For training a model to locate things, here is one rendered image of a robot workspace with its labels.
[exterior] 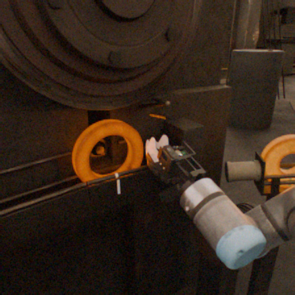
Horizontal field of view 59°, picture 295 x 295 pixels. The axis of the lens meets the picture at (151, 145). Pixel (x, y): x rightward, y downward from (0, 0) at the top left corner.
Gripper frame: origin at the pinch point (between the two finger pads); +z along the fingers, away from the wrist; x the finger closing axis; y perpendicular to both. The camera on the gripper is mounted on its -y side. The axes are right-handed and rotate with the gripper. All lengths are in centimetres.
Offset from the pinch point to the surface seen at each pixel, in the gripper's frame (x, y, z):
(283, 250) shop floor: -78, -70, -27
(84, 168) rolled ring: 19.5, 0.0, -2.7
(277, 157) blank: -28.6, 3.9, -19.9
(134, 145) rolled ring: 6.0, 2.7, -1.6
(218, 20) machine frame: -31.5, 27.8, 19.9
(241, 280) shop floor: -45, -70, -29
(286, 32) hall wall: -968, -146, 587
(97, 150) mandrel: 13.3, -2.8, 5.5
